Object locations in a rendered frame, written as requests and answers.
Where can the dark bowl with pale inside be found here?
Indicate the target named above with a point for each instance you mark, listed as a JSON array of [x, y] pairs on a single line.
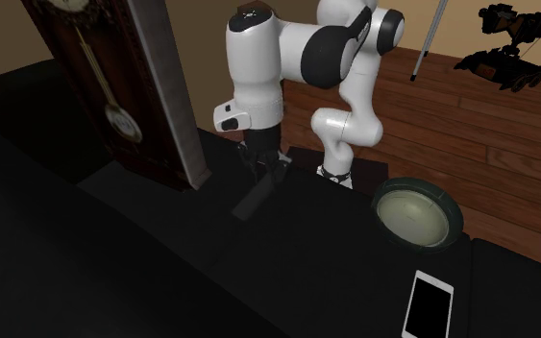
[[413, 217]]

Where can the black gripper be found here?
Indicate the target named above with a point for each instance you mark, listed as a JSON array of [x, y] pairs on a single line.
[[264, 136]]

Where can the white thin pole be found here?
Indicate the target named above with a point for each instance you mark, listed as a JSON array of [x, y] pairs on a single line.
[[427, 42]]

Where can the black toy vehicle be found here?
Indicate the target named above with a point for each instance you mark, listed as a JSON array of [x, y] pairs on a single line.
[[509, 65]]

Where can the white phone with black screen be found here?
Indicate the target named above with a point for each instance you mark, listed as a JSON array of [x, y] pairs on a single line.
[[428, 306]]

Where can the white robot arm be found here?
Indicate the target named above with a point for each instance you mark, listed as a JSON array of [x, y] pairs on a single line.
[[256, 70]]

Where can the dark grey oblong remote control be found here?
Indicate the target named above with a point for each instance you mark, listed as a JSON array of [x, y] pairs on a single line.
[[251, 201]]

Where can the dark wood grandfather clock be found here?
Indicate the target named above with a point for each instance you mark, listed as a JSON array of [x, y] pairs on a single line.
[[134, 93]]

